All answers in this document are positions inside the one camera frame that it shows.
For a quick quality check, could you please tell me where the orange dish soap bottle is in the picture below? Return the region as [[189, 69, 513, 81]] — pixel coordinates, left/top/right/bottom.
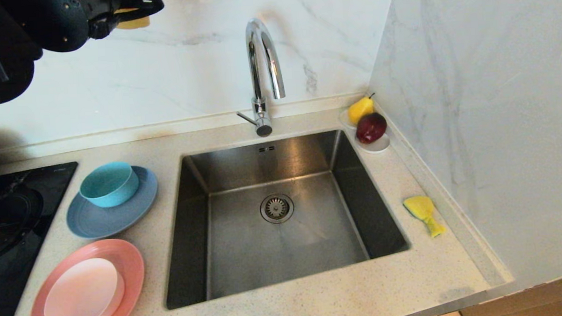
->
[[114, 7, 151, 30]]

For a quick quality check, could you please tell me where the stainless steel sink basin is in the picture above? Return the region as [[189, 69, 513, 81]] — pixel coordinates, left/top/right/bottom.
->
[[160, 127, 413, 310]]

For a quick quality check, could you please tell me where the yellow green sponge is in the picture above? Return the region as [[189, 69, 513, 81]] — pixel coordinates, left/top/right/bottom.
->
[[403, 195, 447, 239]]

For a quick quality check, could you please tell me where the teal bowl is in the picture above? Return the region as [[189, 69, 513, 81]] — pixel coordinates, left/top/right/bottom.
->
[[78, 161, 141, 209]]

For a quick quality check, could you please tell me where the chrome gooseneck faucet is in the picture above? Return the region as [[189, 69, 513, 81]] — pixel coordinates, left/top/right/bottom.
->
[[233, 18, 288, 138]]

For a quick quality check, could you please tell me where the blue plate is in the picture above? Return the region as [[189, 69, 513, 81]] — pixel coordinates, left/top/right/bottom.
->
[[65, 165, 160, 240]]

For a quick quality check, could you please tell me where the pink plate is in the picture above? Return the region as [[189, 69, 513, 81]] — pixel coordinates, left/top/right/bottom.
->
[[28, 237, 147, 316]]

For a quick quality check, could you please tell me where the round metal drain strainer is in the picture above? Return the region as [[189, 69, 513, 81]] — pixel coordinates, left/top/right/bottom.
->
[[260, 193, 295, 225]]

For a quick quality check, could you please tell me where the black glass cooktop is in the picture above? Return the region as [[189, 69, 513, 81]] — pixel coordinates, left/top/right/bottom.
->
[[0, 161, 84, 316]]

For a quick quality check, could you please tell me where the yellow pear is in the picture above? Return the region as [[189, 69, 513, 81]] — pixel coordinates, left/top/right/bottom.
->
[[347, 93, 377, 126]]

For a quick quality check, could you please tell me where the pale pink bowl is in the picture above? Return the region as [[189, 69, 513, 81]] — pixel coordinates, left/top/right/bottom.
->
[[43, 257, 127, 316]]

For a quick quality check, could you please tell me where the dark red apple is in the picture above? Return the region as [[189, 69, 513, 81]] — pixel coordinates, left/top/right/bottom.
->
[[355, 112, 388, 144]]

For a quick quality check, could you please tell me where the small white dish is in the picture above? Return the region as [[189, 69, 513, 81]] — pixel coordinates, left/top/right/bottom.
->
[[339, 107, 391, 155]]

